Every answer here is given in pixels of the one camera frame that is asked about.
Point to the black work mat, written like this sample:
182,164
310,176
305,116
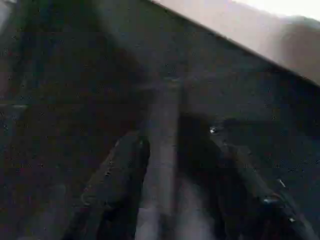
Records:
60,100

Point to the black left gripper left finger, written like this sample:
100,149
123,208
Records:
117,190

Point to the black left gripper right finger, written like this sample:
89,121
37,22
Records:
255,200

